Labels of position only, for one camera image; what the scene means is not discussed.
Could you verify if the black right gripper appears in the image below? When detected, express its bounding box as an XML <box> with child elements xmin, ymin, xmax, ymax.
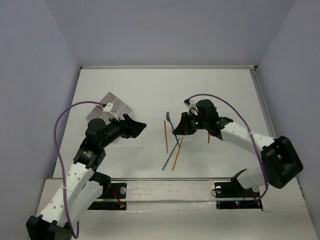
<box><xmin>172</xmin><ymin>112</ymin><xmax>208</xmax><ymax>136</ymax></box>

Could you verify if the dark blue fork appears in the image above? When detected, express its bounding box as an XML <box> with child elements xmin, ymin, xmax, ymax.
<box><xmin>165</xmin><ymin>111</ymin><xmax>180</xmax><ymax>147</ymax></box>

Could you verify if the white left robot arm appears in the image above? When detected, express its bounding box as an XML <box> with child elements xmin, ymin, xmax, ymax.
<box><xmin>26</xmin><ymin>114</ymin><xmax>147</xmax><ymax>240</ymax></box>

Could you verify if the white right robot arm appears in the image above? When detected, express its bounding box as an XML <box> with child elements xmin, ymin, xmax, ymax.
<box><xmin>173</xmin><ymin>99</ymin><xmax>304</xmax><ymax>196</ymax></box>

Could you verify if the yellow chopstick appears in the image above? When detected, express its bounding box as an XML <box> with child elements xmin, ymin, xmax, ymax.
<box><xmin>171</xmin><ymin>137</ymin><xmax>184</xmax><ymax>171</ymax></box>

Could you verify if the white divided utensil container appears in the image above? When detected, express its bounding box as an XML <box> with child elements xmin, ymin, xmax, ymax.
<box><xmin>85</xmin><ymin>92</ymin><xmax>134</xmax><ymax>125</ymax></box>

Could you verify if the orange chopstick left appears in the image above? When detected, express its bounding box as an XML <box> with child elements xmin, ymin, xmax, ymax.
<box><xmin>163</xmin><ymin>120</ymin><xmax>169</xmax><ymax>154</ymax></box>

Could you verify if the teal chopstick centre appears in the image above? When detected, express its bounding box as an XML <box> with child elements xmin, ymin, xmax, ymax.
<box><xmin>161</xmin><ymin>138</ymin><xmax>181</xmax><ymax>171</ymax></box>

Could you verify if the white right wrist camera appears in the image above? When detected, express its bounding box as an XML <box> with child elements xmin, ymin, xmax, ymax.
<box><xmin>183</xmin><ymin>99</ymin><xmax>198</xmax><ymax>115</ymax></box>

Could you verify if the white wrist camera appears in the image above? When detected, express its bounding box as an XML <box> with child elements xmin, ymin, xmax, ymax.
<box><xmin>96</xmin><ymin>101</ymin><xmax>119</xmax><ymax>121</ymax></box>
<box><xmin>183</xmin><ymin>99</ymin><xmax>198</xmax><ymax>115</ymax></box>

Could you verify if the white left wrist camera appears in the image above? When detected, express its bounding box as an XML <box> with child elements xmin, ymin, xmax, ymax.
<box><xmin>96</xmin><ymin>101</ymin><xmax>119</xmax><ymax>121</ymax></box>

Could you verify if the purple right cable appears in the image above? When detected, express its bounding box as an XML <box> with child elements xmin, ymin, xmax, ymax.
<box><xmin>188</xmin><ymin>93</ymin><xmax>270</xmax><ymax>207</ymax></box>

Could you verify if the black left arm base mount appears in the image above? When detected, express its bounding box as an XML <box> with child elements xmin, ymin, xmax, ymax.
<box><xmin>88</xmin><ymin>182</ymin><xmax>127</xmax><ymax>211</ymax></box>

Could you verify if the aluminium table edge rail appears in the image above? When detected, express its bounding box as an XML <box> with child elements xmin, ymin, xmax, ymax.
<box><xmin>80</xmin><ymin>65</ymin><xmax>256</xmax><ymax>71</ymax></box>

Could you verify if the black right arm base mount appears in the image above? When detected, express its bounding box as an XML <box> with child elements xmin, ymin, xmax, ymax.
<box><xmin>211</xmin><ymin>181</ymin><xmax>263</xmax><ymax>210</ymax></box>

